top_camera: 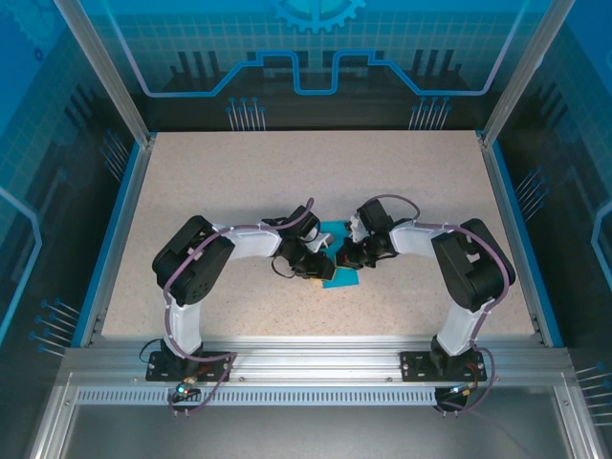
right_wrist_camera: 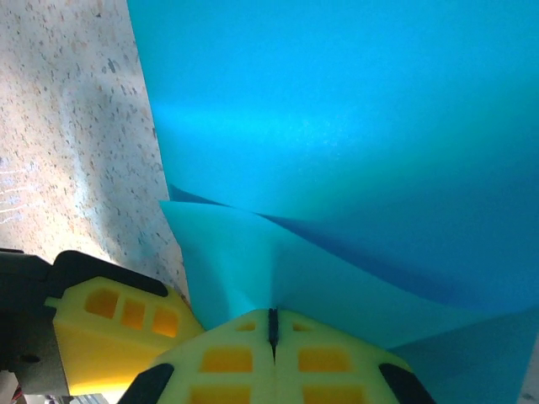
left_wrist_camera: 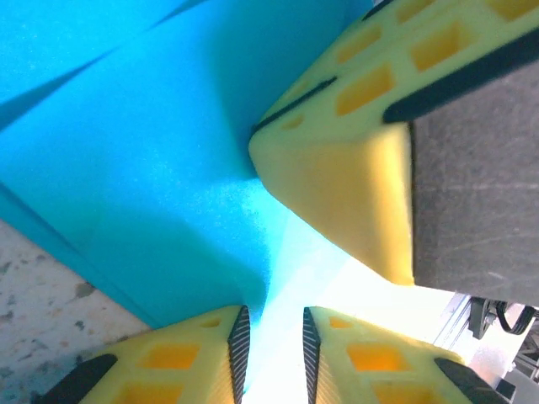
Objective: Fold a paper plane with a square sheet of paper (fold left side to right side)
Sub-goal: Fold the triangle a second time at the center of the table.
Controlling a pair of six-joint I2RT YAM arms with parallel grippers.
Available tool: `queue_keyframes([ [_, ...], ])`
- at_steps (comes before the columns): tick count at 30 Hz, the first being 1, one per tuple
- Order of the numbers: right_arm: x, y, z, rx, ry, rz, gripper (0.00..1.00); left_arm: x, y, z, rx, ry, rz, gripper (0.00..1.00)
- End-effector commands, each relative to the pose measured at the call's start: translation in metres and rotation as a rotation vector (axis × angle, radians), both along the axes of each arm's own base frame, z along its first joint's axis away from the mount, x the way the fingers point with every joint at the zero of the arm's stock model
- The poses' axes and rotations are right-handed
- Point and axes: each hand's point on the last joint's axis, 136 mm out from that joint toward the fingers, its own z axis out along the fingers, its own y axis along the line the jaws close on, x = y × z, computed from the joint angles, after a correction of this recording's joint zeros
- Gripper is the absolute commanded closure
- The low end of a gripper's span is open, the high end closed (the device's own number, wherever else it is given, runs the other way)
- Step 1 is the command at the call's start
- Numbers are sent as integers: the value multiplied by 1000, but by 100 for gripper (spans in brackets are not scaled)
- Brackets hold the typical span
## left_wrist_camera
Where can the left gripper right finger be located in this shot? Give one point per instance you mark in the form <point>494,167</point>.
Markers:
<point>379,366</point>

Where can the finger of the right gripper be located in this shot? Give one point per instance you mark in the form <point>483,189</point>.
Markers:
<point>358,189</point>

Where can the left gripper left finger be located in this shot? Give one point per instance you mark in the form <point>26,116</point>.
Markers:
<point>177,362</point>

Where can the blue paper sheet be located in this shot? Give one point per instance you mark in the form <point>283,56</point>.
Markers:
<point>147,147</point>

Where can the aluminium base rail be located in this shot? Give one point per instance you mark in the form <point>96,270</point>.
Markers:
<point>454,326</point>

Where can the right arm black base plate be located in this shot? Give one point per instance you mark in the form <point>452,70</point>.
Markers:
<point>484,320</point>

